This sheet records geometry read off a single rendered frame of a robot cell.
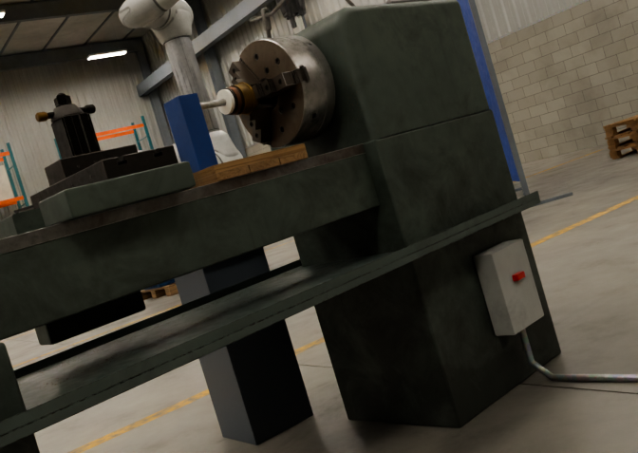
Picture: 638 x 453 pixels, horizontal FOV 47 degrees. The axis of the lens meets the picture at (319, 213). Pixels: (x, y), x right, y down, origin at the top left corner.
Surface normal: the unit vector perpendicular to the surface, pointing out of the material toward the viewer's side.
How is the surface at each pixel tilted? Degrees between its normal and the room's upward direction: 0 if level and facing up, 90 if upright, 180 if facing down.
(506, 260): 90
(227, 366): 90
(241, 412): 90
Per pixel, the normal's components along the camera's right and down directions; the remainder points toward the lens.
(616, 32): -0.79, 0.26
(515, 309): 0.65, -0.16
